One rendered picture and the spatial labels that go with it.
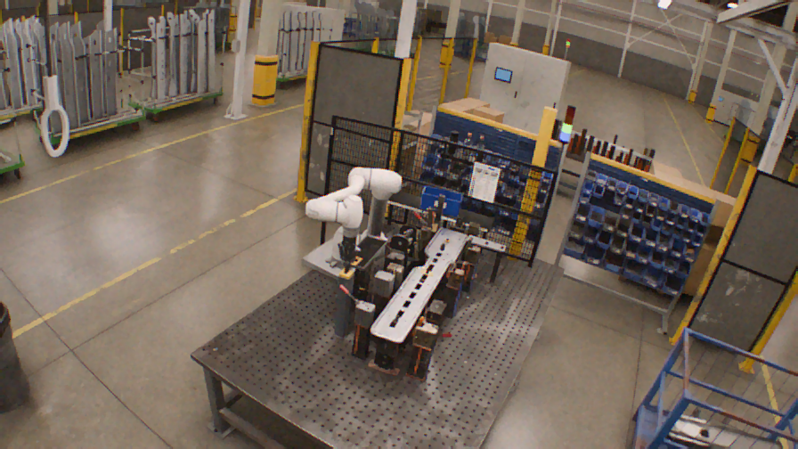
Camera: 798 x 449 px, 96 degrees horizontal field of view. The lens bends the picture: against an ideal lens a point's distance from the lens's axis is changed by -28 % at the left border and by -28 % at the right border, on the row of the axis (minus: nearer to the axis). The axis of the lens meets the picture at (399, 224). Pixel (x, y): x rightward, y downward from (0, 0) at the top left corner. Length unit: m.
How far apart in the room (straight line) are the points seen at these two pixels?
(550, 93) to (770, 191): 5.72
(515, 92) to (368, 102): 4.84
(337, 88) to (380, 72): 0.60
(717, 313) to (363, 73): 4.46
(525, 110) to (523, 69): 0.84
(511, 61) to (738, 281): 6.31
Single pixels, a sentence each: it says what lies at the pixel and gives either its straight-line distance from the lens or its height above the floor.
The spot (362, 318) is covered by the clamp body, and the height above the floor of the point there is 0.99.
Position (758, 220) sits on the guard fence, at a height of 1.54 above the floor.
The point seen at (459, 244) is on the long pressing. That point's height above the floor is 1.00.
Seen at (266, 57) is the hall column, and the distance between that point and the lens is 10.23.
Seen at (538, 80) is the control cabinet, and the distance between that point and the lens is 9.45.
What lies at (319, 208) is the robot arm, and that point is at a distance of 2.47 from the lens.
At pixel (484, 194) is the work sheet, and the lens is 3.87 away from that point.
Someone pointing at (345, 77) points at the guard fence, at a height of 1.64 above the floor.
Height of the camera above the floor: 2.63
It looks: 27 degrees down
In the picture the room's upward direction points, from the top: 9 degrees clockwise
